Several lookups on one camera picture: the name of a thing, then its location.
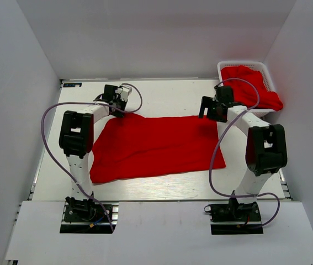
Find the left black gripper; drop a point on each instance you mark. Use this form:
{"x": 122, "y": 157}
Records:
{"x": 120, "y": 114}

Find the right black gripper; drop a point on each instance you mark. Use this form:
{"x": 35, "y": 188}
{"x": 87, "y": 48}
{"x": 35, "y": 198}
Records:
{"x": 207, "y": 102}

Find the red t-shirt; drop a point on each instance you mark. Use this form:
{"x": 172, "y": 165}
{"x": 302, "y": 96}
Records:
{"x": 136, "y": 147}

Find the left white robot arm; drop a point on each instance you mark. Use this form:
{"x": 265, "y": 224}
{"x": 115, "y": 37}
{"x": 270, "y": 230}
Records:
{"x": 77, "y": 134}

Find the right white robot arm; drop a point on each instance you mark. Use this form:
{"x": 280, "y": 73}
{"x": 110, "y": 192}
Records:
{"x": 266, "y": 149}

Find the red shirts in basket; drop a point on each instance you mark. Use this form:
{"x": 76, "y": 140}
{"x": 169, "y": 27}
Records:
{"x": 245, "y": 94}

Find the dark blue label sticker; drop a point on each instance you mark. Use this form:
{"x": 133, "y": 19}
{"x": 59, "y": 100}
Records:
{"x": 72, "y": 85}

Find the white plastic basket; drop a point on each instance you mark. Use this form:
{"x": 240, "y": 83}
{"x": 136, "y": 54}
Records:
{"x": 254, "y": 65}

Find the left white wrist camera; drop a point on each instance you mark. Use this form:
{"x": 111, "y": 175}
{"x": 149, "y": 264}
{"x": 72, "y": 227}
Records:
{"x": 124, "y": 92}

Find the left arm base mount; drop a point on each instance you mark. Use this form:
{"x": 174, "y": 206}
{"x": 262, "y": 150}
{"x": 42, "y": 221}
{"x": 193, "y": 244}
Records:
{"x": 88, "y": 217}

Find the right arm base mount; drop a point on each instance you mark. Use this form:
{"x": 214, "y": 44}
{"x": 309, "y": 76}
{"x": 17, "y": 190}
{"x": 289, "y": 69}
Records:
{"x": 234, "y": 218}

